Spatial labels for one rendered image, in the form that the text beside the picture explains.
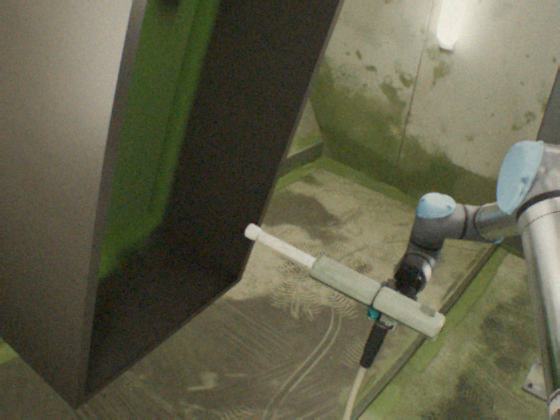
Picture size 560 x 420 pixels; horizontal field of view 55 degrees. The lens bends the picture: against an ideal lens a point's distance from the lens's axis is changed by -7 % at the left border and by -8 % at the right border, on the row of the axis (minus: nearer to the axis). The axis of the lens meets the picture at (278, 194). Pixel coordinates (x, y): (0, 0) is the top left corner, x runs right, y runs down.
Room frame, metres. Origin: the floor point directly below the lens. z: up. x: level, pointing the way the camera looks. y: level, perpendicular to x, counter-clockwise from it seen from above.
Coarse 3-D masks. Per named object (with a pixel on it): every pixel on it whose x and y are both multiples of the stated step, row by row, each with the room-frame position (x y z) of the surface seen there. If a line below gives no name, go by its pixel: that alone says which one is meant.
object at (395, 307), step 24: (264, 240) 1.09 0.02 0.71; (312, 264) 1.03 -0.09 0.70; (336, 264) 1.03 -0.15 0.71; (336, 288) 0.99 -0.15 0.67; (360, 288) 0.97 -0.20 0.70; (384, 288) 0.98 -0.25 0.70; (384, 312) 0.94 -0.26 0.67; (408, 312) 0.92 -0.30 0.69; (432, 312) 0.91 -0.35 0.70; (384, 336) 0.94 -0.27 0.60; (432, 336) 0.89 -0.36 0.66; (360, 360) 0.96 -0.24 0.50
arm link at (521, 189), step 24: (528, 144) 0.78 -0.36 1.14; (552, 144) 0.80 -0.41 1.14; (504, 168) 0.81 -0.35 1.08; (528, 168) 0.74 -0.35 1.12; (552, 168) 0.74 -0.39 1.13; (504, 192) 0.77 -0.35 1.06; (528, 192) 0.73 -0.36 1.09; (552, 192) 0.71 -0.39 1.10; (528, 216) 0.70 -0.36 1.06; (552, 216) 0.67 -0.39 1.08; (528, 240) 0.68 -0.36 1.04; (552, 240) 0.64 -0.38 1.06; (528, 264) 0.65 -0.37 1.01; (552, 264) 0.61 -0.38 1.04; (552, 288) 0.59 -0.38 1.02; (552, 312) 0.56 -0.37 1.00; (552, 336) 0.53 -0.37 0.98; (552, 360) 0.51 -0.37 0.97; (552, 384) 0.48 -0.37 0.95; (552, 408) 0.46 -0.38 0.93
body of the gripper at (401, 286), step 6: (396, 276) 1.13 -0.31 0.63; (420, 276) 1.12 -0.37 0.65; (390, 282) 1.06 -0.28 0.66; (396, 282) 1.07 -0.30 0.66; (402, 282) 1.07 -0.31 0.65; (408, 282) 1.07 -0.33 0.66; (420, 282) 1.11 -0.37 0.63; (390, 288) 1.04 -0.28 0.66; (396, 288) 1.04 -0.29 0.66; (402, 288) 1.05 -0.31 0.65; (408, 288) 1.05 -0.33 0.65; (414, 288) 1.06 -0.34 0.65; (402, 294) 1.03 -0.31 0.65; (408, 294) 1.03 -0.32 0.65; (414, 294) 1.03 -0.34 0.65
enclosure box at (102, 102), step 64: (0, 0) 0.77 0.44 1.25; (64, 0) 0.70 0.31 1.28; (128, 0) 0.64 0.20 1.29; (192, 0) 1.33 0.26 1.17; (256, 0) 1.27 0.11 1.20; (320, 0) 1.20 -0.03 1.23; (0, 64) 0.77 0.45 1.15; (64, 64) 0.70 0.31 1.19; (128, 64) 0.66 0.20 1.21; (192, 64) 1.35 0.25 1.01; (256, 64) 1.26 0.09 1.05; (320, 64) 1.19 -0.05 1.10; (0, 128) 0.78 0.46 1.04; (64, 128) 0.70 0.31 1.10; (128, 128) 1.24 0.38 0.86; (192, 128) 1.34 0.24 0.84; (256, 128) 1.25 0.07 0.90; (0, 192) 0.79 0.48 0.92; (64, 192) 0.70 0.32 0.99; (128, 192) 1.30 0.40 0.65; (192, 192) 1.33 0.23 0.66; (256, 192) 1.24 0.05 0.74; (0, 256) 0.80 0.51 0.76; (64, 256) 0.71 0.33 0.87; (128, 256) 1.21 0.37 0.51; (192, 256) 1.28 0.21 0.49; (0, 320) 0.83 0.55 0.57; (64, 320) 0.72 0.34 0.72; (128, 320) 1.00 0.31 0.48; (64, 384) 0.73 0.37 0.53
